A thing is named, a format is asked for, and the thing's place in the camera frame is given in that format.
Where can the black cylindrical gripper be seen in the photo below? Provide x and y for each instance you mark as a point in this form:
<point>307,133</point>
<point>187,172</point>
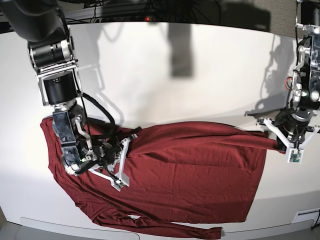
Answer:
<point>293,124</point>
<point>107,152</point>

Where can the dark red long-sleeve shirt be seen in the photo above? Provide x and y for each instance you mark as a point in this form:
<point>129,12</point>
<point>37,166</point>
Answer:
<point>186,179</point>

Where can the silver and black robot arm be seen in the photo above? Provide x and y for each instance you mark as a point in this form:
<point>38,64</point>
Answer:
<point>303,99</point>

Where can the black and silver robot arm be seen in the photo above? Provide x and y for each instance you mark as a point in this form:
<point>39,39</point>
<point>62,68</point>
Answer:
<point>50,45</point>

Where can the black power strip red switch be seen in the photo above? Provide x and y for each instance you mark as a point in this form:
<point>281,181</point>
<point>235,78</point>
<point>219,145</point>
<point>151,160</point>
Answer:
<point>135,18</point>

